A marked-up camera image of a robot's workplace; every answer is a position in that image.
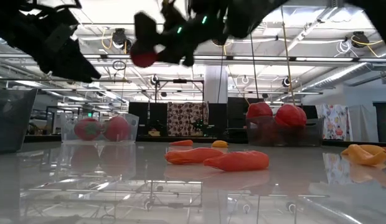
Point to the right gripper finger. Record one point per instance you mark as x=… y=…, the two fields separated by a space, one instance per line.
x=146 y=29
x=177 y=56

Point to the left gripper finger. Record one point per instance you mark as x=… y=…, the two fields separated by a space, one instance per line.
x=71 y=67

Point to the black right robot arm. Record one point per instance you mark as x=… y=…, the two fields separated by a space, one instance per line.
x=249 y=18

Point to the white pillar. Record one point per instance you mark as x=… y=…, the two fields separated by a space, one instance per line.
x=216 y=84

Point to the brown patterned cloth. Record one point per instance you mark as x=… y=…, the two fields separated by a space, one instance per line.
x=188 y=113

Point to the black partition panel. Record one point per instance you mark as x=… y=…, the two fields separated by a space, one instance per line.
x=147 y=119
x=220 y=119

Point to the clear plastic basket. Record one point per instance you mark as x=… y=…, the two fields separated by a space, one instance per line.
x=99 y=137

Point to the grey plastic bin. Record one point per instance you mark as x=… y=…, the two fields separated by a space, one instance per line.
x=12 y=124

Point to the small yellow toy chili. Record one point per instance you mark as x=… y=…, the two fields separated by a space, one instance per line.
x=220 y=144

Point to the orange toy carrot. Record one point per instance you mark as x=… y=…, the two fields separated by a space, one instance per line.
x=239 y=161
x=193 y=155

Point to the dark grey plastic basket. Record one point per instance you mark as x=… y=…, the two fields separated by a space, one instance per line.
x=283 y=137

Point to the floral cloth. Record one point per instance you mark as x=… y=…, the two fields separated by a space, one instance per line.
x=334 y=121

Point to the white cloth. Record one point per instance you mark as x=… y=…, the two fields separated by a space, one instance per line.
x=362 y=124

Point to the yellow-orange toy chili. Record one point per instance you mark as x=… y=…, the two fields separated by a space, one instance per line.
x=375 y=148
x=364 y=157

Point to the black gantry frame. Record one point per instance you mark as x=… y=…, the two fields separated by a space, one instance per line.
x=180 y=81

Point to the black metal table frame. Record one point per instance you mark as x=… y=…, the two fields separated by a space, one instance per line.
x=149 y=139

